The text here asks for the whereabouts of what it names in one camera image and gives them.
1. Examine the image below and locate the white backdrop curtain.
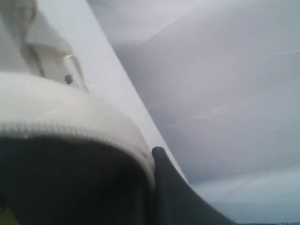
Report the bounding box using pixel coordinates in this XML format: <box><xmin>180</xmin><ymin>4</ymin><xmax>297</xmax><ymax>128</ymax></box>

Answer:
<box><xmin>90</xmin><ymin>0</ymin><xmax>300</xmax><ymax>224</ymax></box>

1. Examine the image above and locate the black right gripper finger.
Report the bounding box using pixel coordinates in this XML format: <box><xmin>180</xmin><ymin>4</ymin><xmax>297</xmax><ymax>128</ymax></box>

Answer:
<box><xmin>152</xmin><ymin>147</ymin><xmax>235</xmax><ymax>225</ymax></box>

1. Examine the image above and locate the cream duffel bag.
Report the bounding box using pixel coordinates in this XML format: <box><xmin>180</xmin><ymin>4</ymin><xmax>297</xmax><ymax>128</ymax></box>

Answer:
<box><xmin>0</xmin><ymin>0</ymin><xmax>155</xmax><ymax>225</ymax></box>

